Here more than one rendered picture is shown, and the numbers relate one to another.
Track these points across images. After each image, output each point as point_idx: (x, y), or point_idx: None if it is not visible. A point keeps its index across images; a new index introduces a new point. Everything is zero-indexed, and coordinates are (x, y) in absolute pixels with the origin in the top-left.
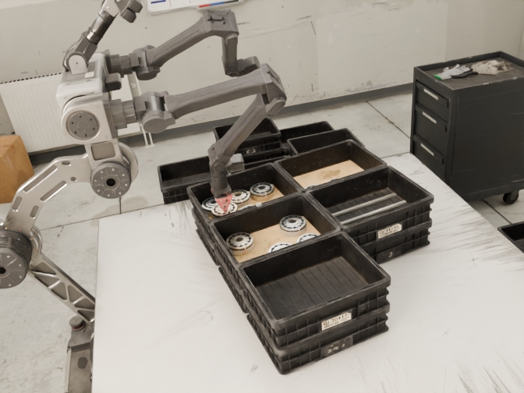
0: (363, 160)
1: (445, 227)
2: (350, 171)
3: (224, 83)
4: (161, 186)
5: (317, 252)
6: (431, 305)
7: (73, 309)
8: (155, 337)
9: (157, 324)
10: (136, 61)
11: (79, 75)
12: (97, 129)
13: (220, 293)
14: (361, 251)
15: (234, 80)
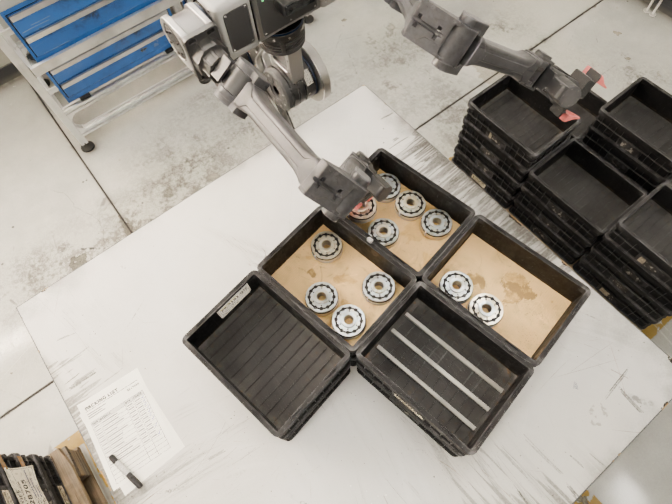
0: (558, 324)
1: (505, 471)
2: (537, 313)
3: (285, 135)
4: (473, 99)
5: (321, 336)
6: (344, 480)
7: None
8: (222, 230)
9: (237, 223)
10: None
11: None
12: (185, 57)
13: None
14: (316, 389)
15: (290, 144)
